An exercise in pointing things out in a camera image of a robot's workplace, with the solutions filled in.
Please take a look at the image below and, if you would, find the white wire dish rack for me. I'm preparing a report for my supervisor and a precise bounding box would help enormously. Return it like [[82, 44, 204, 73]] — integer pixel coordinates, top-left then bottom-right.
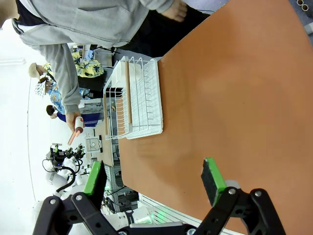
[[102, 55, 164, 141]]

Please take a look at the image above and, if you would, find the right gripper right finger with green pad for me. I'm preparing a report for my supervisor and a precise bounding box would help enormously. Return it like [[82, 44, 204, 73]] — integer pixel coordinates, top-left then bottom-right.
[[193, 157, 287, 235]]

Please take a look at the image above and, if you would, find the person in blue top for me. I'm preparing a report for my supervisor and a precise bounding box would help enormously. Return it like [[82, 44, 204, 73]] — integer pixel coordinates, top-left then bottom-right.
[[45, 104, 68, 123]]

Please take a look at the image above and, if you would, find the person in grey hoodie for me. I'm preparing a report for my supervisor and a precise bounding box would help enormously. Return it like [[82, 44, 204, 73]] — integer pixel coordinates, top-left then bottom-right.
[[0, 0, 211, 59]]

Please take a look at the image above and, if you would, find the person's left forearm grey sleeve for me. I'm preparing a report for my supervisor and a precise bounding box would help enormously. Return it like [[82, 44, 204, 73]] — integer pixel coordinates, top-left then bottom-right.
[[139, 0, 176, 14]]

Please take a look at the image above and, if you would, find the wooden background table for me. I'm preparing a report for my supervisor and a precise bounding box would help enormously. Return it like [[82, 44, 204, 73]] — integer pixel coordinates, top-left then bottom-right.
[[94, 117, 115, 167]]

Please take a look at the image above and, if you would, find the person's left hand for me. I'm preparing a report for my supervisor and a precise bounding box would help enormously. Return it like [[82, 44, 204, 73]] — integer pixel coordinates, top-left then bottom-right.
[[162, 0, 188, 23]]

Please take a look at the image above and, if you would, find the person in yellow floral shirt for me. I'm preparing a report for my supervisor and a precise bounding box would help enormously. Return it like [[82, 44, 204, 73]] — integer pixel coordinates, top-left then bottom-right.
[[72, 51, 105, 78]]

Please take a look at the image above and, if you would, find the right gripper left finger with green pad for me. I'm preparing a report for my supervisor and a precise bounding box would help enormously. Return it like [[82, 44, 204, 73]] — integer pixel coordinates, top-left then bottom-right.
[[33, 160, 128, 235]]

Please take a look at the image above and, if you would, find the person's right hand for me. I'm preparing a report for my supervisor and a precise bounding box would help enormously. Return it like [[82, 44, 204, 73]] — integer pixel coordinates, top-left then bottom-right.
[[65, 111, 84, 133]]

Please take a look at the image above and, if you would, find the white drip tray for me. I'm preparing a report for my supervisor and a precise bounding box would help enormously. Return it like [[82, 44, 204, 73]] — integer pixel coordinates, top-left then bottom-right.
[[127, 58, 164, 140]]

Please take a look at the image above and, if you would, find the white cutlery holder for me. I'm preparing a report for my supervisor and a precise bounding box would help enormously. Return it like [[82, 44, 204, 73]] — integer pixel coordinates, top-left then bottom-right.
[[112, 60, 129, 89]]

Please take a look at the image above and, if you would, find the person in blue floral shirt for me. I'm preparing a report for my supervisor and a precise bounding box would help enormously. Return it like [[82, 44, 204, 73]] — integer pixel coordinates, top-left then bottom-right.
[[28, 62, 84, 115]]

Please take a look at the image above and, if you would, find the person's right forearm grey sleeve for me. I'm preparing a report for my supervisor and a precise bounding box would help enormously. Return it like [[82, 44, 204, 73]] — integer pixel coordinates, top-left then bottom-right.
[[39, 43, 83, 115]]

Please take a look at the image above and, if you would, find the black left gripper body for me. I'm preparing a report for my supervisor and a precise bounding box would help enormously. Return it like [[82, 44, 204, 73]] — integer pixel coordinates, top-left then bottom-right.
[[47, 152, 74, 169]]

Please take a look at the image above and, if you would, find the pink lint roller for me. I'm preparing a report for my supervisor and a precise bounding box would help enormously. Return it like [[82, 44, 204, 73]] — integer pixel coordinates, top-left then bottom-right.
[[67, 116, 85, 145]]

